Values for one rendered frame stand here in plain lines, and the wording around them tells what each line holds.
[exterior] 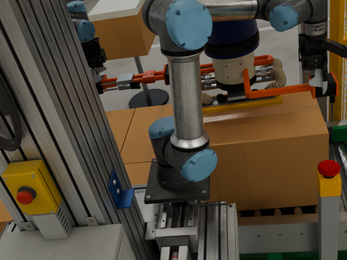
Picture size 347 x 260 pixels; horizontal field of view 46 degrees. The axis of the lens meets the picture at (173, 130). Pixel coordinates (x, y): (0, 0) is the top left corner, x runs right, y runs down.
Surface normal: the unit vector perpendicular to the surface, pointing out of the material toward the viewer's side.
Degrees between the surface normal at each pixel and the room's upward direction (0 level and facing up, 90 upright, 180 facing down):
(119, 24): 90
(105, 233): 0
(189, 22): 82
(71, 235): 0
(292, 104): 0
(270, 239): 90
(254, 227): 90
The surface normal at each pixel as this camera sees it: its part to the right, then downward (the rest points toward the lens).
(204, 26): 0.50, 0.29
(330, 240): -0.11, 0.59
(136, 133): -0.20, -0.80
